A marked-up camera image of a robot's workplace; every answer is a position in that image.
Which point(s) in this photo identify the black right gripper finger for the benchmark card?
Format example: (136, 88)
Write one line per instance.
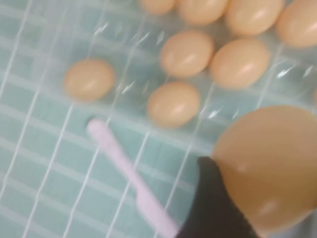
(213, 205)

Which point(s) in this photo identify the tan plastic egg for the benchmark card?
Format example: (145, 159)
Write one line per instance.
(203, 10)
(173, 104)
(255, 15)
(187, 53)
(158, 5)
(298, 26)
(89, 79)
(240, 63)
(267, 168)

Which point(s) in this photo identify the pink plastic knife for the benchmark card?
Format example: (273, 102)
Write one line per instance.
(119, 153)

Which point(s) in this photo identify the clear plastic egg box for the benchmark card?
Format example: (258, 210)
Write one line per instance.
(138, 42)

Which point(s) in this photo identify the green checked tablecloth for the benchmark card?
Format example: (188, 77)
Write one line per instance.
(49, 173)

